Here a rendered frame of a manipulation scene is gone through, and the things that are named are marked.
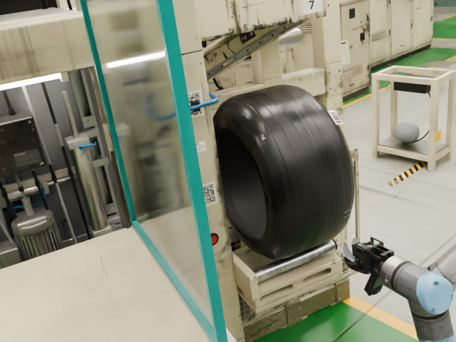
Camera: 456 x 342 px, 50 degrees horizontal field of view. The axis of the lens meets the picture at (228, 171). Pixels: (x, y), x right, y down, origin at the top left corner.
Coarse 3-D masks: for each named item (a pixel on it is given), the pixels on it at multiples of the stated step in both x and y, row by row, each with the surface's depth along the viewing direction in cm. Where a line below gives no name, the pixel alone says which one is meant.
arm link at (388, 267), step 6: (390, 258) 129; (396, 258) 128; (402, 258) 129; (384, 264) 129; (390, 264) 127; (396, 264) 126; (384, 270) 128; (390, 270) 126; (384, 276) 128; (390, 276) 126; (384, 282) 128; (390, 282) 126; (390, 288) 128
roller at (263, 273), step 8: (312, 248) 170; (320, 248) 170; (328, 248) 171; (336, 248) 172; (296, 256) 167; (304, 256) 167; (312, 256) 168; (272, 264) 164; (280, 264) 164; (288, 264) 165; (296, 264) 166; (256, 272) 161; (264, 272) 162; (272, 272) 162; (280, 272) 164
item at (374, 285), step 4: (372, 272) 136; (376, 272) 134; (372, 276) 136; (376, 276) 134; (368, 280) 138; (372, 280) 137; (376, 280) 135; (380, 280) 136; (368, 284) 138; (372, 284) 137; (376, 284) 137; (380, 284) 138; (364, 288) 141; (368, 288) 139; (372, 288) 138; (376, 288) 139; (380, 288) 139; (368, 292) 140; (372, 292) 140; (376, 292) 140
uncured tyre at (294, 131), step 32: (256, 96) 155; (288, 96) 154; (224, 128) 184; (256, 128) 145; (288, 128) 144; (320, 128) 146; (224, 160) 191; (256, 160) 145; (288, 160) 140; (320, 160) 144; (224, 192) 184; (256, 192) 196; (288, 192) 141; (320, 192) 144; (352, 192) 151; (256, 224) 188; (288, 224) 145; (320, 224) 149; (288, 256) 160
